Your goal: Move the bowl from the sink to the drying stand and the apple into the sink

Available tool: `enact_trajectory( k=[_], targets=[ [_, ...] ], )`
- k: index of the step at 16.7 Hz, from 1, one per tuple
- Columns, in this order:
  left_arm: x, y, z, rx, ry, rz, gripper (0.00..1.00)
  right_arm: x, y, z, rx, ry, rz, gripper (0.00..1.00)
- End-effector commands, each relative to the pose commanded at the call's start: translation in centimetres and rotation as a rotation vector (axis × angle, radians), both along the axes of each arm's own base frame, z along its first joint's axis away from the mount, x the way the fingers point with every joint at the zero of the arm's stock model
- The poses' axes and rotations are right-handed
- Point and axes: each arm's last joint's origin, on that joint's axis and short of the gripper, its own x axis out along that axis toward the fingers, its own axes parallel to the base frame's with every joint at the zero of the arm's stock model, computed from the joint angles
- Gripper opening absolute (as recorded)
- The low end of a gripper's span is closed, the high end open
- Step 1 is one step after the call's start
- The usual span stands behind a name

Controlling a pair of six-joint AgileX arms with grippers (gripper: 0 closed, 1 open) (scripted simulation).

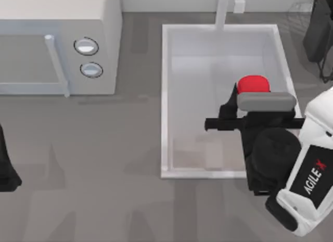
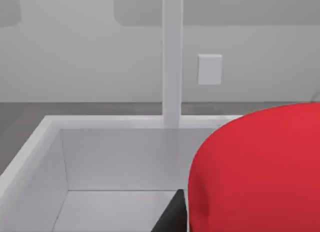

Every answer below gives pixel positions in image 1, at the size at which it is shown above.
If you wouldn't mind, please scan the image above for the black stand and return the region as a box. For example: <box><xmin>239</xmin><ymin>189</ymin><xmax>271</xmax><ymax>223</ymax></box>
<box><xmin>302</xmin><ymin>0</ymin><xmax>333</xmax><ymax>84</ymax></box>

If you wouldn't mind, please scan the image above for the white wall socket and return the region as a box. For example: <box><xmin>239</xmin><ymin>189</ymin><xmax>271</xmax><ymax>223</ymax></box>
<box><xmin>233</xmin><ymin>0</ymin><xmax>246</xmax><ymax>14</ymax></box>

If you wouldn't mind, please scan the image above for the small round microwave knob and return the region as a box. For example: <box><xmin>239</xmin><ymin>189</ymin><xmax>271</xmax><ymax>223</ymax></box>
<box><xmin>79</xmin><ymin>61</ymin><xmax>104</xmax><ymax>79</ymax></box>

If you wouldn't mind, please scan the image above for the pale grey rounded box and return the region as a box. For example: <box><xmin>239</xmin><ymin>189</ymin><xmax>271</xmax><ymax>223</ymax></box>
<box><xmin>237</xmin><ymin>92</ymin><xmax>298</xmax><ymax>113</ymax></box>

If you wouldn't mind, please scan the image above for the microwave door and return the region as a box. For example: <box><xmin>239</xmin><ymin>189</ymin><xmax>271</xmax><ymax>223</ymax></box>
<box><xmin>0</xmin><ymin>34</ymin><xmax>69</xmax><ymax>95</ymax></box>

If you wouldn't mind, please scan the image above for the tall white tap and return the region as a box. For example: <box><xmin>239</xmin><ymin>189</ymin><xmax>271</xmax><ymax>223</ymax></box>
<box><xmin>214</xmin><ymin>0</ymin><xmax>230</xmax><ymax>32</ymax></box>

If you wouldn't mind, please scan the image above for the large round microwave knob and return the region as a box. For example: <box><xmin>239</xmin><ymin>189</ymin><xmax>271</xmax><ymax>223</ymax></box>
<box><xmin>73</xmin><ymin>36</ymin><xmax>100</xmax><ymax>56</ymax></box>

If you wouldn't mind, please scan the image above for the white sink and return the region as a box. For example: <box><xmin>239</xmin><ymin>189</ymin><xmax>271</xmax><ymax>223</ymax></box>
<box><xmin>160</xmin><ymin>23</ymin><xmax>304</xmax><ymax>180</ymax></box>

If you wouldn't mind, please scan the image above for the pale microwave oven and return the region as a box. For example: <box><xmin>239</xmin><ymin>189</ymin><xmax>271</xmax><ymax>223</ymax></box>
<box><xmin>0</xmin><ymin>0</ymin><xmax>123</xmax><ymax>97</ymax></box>

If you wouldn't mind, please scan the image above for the red cup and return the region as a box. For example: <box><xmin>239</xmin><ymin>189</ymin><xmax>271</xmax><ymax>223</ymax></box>
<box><xmin>236</xmin><ymin>75</ymin><xmax>272</xmax><ymax>95</ymax></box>

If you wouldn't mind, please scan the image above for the pale microwave door handle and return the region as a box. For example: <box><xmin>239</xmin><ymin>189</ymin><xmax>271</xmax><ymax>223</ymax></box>
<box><xmin>44</xmin><ymin>34</ymin><xmax>71</xmax><ymax>98</ymax></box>

